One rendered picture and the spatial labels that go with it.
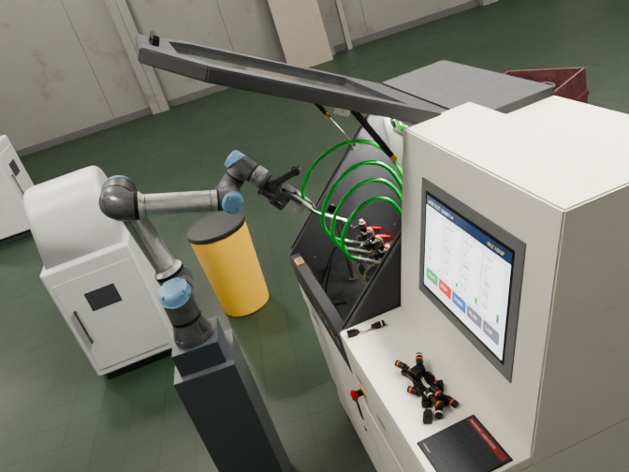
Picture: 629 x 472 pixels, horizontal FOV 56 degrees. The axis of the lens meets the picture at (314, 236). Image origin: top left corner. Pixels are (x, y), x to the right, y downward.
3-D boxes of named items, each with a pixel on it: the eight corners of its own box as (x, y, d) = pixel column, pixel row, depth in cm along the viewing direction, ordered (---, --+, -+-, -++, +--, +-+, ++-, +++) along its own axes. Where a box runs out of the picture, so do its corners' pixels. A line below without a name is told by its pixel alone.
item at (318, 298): (300, 286, 256) (289, 256, 248) (310, 282, 256) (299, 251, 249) (348, 368, 201) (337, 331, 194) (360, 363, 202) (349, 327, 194)
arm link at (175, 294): (169, 330, 215) (154, 300, 209) (169, 310, 227) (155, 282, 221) (200, 317, 216) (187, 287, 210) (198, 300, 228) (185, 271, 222)
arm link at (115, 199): (93, 198, 190) (244, 188, 201) (96, 186, 200) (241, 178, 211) (97, 230, 195) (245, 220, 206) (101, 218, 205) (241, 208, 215)
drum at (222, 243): (272, 279, 427) (244, 203, 398) (274, 310, 391) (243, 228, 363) (221, 295, 428) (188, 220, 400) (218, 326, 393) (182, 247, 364)
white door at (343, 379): (338, 399, 288) (299, 286, 257) (343, 397, 288) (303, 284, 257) (391, 501, 231) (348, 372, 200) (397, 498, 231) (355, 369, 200)
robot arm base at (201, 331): (174, 353, 218) (164, 332, 214) (176, 331, 232) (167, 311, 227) (213, 340, 219) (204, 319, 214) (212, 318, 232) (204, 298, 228)
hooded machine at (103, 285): (182, 359, 373) (95, 184, 316) (95, 390, 370) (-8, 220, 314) (182, 301, 437) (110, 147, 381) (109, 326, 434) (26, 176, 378)
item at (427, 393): (388, 374, 166) (385, 359, 163) (422, 358, 167) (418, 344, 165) (426, 427, 146) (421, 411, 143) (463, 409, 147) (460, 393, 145)
